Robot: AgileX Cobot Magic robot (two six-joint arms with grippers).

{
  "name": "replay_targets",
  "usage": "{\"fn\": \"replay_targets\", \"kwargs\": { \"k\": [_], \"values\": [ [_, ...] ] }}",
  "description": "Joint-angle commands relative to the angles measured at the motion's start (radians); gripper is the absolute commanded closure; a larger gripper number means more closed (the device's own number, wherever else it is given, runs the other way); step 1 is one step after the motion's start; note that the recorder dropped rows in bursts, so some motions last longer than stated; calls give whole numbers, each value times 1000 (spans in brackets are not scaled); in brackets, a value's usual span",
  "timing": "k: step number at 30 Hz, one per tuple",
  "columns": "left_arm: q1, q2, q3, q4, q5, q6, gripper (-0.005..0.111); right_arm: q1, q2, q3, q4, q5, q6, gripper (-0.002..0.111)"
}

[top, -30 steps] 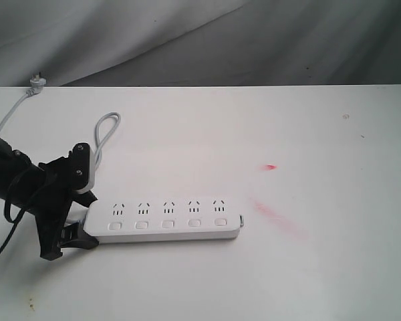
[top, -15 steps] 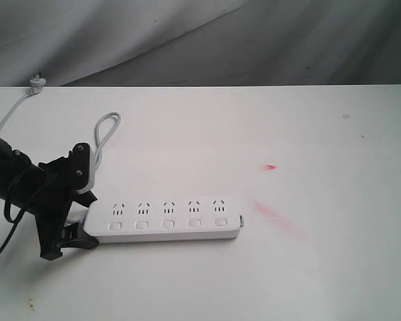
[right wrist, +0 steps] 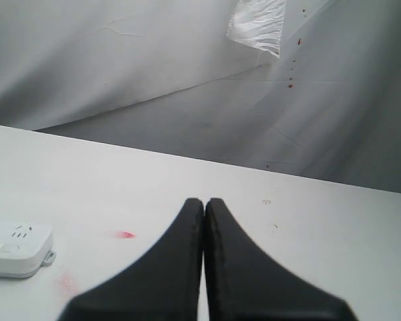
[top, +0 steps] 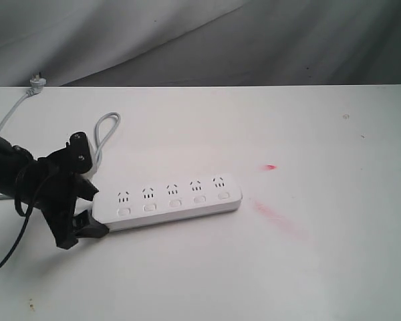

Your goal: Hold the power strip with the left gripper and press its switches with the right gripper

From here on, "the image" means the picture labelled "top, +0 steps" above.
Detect grey power cord with plug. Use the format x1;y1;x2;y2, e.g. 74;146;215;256
0;89;121;201

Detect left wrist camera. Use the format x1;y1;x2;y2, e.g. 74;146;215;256
67;132;98;179

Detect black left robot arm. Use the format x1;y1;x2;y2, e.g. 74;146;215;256
0;132;109;249

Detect grey backdrop cloth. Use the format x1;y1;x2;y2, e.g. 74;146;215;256
0;1;401;86

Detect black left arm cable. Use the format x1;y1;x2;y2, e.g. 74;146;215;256
0;173;54;278

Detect white five-socket power strip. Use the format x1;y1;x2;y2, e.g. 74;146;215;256
92;174;243;232

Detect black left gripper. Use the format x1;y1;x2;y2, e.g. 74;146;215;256
34;146;109;249

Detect white wall plug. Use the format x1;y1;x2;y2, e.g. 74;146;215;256
27;72;47;97

